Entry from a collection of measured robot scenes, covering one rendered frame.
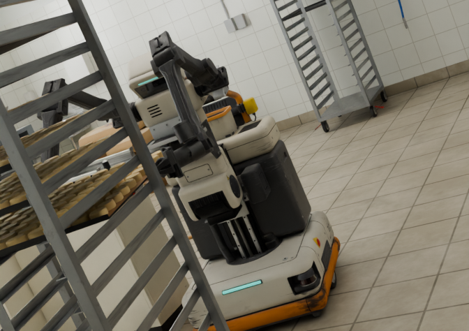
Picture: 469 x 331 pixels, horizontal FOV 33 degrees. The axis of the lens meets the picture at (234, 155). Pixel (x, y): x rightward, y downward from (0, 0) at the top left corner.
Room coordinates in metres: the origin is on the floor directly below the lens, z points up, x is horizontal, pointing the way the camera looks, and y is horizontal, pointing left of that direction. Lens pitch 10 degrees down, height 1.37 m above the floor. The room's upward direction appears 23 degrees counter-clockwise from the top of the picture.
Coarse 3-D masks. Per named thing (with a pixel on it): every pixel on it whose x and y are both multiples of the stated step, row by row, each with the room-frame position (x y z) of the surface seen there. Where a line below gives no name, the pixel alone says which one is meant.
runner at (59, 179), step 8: (112, 136) 2.22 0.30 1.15; (120, 136) 2.27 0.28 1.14; (104, 144) 2.16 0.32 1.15; (112, 144) 2.20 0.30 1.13; (88, 152) 2.06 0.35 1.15; (96, 152) 2.10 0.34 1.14; (104, 152) 2.14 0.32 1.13; (80, 160) 2.01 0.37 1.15; (88, 160) 2.04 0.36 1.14; (64, 168) 1.92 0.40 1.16; (72, 168) 1.96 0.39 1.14; (80, 168) 1.99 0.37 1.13; (56, 176) 1.88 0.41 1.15; (64, 176) 1.91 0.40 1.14; (72, 176) 1.94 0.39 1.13; (48, 184) 1.83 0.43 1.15; (56, 184) 1.86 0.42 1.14; (48, 192) 1.82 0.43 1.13; (24, 208) 1.74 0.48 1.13
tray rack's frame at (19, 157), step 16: (0, 112) 1.73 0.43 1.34; (0, 128) 1.73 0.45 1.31; (16, 144) 1.73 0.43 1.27; (16, 160) 1.73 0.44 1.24; (32, 176) 1.73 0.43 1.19; (32, 192) 1.73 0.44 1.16; (48, 208) 1.73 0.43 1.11; (48, 224) 1.73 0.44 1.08; (64, 240) 1.74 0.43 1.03; (64, 256) 1.73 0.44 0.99; (80, 272) 1.74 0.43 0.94; (80, 288) 1.73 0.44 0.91; (0, 304) 1.81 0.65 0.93; (80, 304) 1.74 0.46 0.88; (96, 304) 1.74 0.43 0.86; (0, 320) 1.81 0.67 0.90; (96, 320) 1.73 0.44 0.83
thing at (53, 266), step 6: (36, 246) 2.46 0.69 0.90; (42, 246) 2.45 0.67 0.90; (48, 246) 2.46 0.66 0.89; (54, 258) 2.46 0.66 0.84; (48, 264) 2.45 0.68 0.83; (54, 264) 2.45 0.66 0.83; (48, 270) 2.46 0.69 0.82; (54, 270) 2.45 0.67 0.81; (60, 270) 2.46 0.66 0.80; (54, 276) 2.45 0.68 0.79; (66, 282) 2.47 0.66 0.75; (60, 288) 2.45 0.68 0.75; (66, 288) 2.45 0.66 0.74; (60, 294) 2.46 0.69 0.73; (66, 294) 2.45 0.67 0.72; (72, 294) 2.47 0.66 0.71; (66, 300) 2.45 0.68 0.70; (72, 318) 2.46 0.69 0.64; (78, 318) 2.45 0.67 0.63; (84, 318) 2.47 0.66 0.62; (78, 324) 2.45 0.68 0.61
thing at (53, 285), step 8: (64, 280) 2.44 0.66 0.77; (48, 288) 2.36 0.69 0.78; (56, 288) 2.38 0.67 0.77; (40, 296) 2.31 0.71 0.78; (48, 296) 2.33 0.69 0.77; (32, 304) 2.26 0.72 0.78; (40, 304) 2.28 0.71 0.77; (24, 312) 2.22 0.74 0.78; (32, 312) 2.23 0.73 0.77; (16, 320) 2.17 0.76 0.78; (24, 320) 2.19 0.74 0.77; (16, 328) 2.14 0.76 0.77
